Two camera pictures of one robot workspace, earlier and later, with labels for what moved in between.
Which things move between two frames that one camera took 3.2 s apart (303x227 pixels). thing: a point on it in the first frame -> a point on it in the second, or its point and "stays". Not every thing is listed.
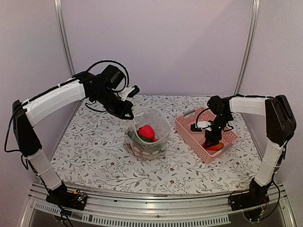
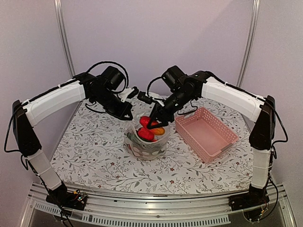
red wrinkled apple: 146,131 stays
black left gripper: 129,109 stays
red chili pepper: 216,147 -> 144,121
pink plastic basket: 194,140 stays
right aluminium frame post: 254,13 stays
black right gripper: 211,136 -> 155,112
